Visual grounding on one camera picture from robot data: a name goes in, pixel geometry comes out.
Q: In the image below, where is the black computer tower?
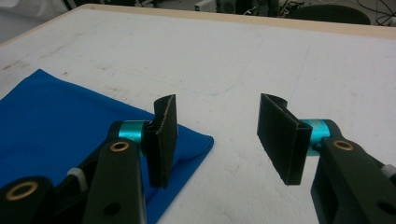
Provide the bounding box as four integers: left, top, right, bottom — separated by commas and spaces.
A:
218, 0, 239, 14
251, 0, 278, 17

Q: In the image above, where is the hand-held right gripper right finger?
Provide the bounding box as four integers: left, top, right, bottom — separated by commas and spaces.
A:
257, 92, 396, 224

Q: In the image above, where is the blue t-shirt white print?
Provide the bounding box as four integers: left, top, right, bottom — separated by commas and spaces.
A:
0, 68, 215, 224

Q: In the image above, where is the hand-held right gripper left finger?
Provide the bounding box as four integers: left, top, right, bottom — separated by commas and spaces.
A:
82, 93, 179, 224

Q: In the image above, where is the black round stool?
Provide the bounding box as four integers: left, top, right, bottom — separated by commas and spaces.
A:
288, 4, 372, 26

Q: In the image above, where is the white table mat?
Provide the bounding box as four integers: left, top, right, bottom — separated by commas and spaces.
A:
0, 7, 396, 224

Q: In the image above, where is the white power supply box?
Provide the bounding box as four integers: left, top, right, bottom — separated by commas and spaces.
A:
194, 0, 219, 13

